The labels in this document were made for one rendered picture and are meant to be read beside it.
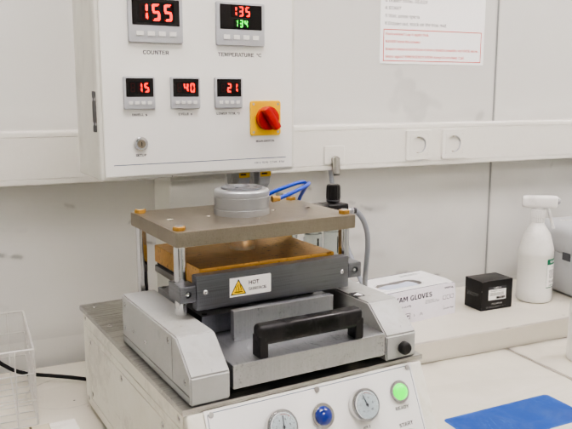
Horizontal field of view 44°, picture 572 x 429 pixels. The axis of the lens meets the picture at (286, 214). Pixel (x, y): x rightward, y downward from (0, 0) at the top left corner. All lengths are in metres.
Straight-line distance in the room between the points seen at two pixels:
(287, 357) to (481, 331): 0.73
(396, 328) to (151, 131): 0.46
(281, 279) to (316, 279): 0.06
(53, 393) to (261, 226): 0.59
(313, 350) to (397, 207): 0.88
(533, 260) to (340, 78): 0.61
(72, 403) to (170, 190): 0.42
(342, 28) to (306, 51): 0.10
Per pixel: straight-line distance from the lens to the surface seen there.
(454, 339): 1.48
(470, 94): 1.82
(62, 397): 1.35
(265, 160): 1.17
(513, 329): 1.58
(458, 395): 1.33
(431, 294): 1.57
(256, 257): 0.96
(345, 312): 0.90
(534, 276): 1.74
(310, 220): 0.97
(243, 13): 1.14
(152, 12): 1.09
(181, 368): 0.84
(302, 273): 0.96
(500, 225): 1.93
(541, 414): 1.30
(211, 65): 1.12
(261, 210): 0.98
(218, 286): 0.90
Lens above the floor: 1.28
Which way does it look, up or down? 10 degrees down
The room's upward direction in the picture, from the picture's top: straight up
